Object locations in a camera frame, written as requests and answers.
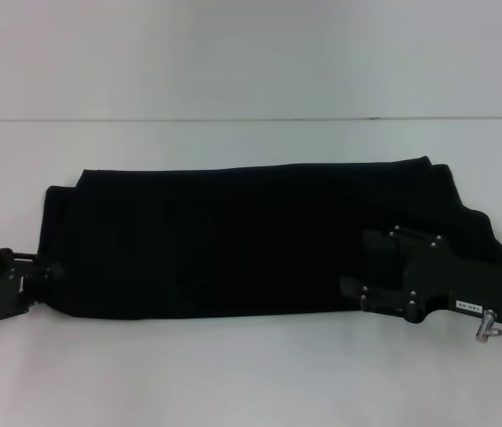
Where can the black shirt with FREE print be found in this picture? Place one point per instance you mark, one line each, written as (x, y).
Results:
(255, 231)

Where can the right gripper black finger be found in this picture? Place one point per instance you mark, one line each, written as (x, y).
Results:
(389, 242)
(366, 289)

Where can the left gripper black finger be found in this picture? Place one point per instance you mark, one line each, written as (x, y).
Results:
(46, 270)

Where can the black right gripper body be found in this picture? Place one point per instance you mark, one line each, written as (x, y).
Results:
(464, 284)

